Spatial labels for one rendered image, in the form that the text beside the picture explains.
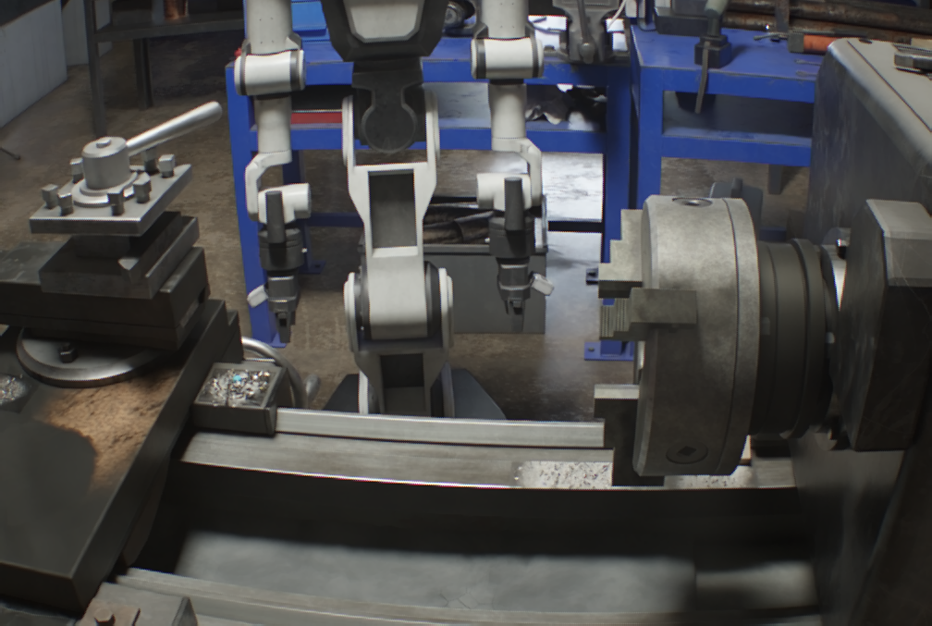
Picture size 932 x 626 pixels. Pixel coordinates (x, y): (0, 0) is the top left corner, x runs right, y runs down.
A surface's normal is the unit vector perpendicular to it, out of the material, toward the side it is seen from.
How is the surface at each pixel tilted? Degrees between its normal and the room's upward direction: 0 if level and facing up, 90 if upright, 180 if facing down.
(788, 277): 25
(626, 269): 20
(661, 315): 50
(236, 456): 0
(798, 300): 36
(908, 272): 42
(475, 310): 90
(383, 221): 80
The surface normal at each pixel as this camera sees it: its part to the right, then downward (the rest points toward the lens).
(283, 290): 0.06, 0.28
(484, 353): -0.03, -0.88
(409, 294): 0.04, 0.07
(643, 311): -0.11, -0.21
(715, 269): -0.08, -0.49
